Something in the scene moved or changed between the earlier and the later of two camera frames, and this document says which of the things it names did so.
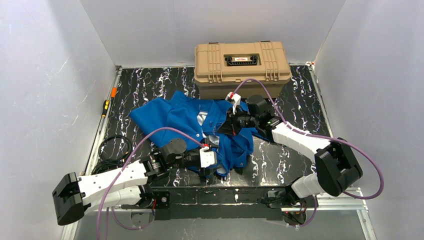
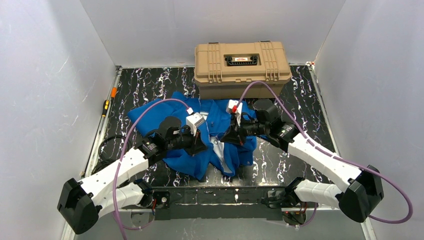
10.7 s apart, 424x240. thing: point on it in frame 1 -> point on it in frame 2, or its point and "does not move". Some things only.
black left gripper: x=205 y=168 -> x=195 y=141
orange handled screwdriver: x=113 y=92 does not move
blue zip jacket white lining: x=203 y=118 does not move
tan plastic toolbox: x=245 y=68 does not move
